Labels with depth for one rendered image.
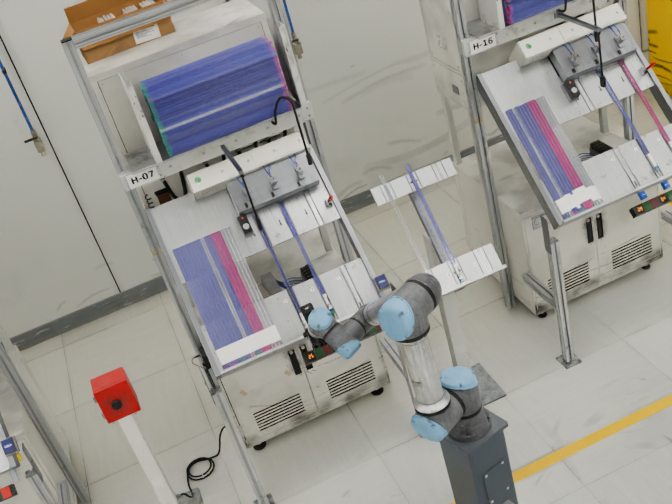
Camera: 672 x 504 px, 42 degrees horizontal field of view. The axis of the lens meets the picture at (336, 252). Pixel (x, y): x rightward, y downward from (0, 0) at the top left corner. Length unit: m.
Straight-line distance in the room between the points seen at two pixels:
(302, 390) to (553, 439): 1.06
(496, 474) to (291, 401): 1.10
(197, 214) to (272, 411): 0.94
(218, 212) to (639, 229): 1.97
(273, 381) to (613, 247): 1.68
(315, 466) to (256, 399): 0.38
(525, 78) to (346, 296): 1.20
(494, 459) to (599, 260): 1.47
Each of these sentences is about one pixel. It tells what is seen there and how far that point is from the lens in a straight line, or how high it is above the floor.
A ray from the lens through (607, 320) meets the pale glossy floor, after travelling 4.23.
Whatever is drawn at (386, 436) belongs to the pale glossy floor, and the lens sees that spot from 3.85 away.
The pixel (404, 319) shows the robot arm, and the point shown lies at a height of 1.16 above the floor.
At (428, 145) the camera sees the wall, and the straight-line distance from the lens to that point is 5.49.
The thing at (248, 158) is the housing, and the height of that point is 1.26.
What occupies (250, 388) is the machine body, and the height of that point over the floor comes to 0.36.
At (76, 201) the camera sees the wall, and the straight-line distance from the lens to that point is 5.00.
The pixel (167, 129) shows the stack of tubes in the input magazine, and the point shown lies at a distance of 3.31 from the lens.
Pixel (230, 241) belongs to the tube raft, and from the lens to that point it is 3.40.
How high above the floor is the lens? 2.67
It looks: 32 degrees down
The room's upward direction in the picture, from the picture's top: 17 degrees counter-clockwise
